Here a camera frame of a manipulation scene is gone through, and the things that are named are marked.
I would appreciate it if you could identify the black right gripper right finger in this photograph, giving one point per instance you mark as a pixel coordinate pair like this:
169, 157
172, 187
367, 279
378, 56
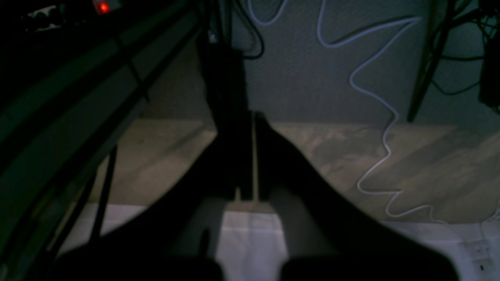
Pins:
328, 238

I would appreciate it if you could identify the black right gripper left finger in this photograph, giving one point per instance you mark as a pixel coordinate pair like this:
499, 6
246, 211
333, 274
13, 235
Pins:
176, 238

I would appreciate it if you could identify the black power strip red light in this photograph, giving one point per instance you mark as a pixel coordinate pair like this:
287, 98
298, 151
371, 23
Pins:
59, 13

